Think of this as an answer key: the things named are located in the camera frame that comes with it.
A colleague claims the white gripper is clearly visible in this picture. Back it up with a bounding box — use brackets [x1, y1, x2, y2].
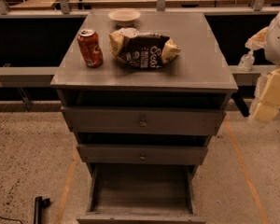
[245, 27, 280, 123]

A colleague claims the brown chip bag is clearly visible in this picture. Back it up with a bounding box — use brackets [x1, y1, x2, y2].
[109, 28, 180, 69]

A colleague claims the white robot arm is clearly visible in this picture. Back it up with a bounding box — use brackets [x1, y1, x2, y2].
[245, 12, 280, 123]

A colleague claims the grey wooden drawer cabinet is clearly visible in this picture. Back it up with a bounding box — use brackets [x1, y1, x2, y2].
[51, 10, 237, 224]

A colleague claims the grey open bottom drawer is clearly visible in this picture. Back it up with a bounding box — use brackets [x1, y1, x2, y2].
[77, 164, 206, 224]

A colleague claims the grey middle drawer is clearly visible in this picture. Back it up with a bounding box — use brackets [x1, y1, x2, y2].
[77, 144, 207, 165]

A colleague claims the white bowl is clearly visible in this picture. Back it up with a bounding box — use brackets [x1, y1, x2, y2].
[108, 8, 141, 27]

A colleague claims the red soda can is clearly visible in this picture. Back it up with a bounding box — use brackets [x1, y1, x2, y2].
[77, 29, 104, 68]

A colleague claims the black floor stand foot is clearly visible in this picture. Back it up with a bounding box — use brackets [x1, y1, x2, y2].
[34, 196, 50, 224]

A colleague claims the black floor cable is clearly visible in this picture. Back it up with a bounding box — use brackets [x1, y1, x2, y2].
[0, 207, 24, 224]

